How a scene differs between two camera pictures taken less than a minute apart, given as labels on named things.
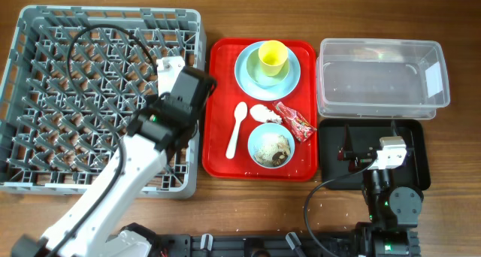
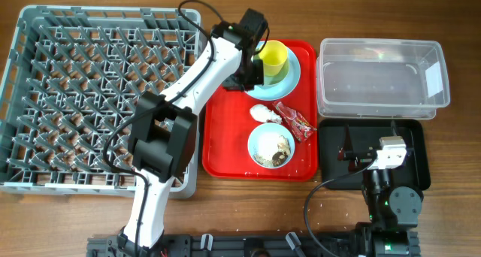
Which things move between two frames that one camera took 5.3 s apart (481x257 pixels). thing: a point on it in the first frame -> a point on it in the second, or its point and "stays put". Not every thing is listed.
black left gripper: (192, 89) -> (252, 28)
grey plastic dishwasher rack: (70, 78) stays put
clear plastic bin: (375, 78) stays put
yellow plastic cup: (273, 55) stays put
